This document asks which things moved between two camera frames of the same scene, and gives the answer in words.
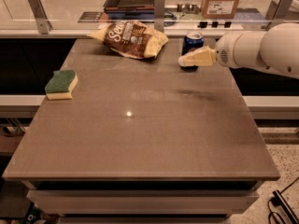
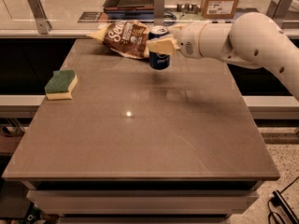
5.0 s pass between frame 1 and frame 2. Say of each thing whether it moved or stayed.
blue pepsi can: moved
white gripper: moved
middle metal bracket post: stayed
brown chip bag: stayed
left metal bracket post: stayed
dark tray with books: stayed
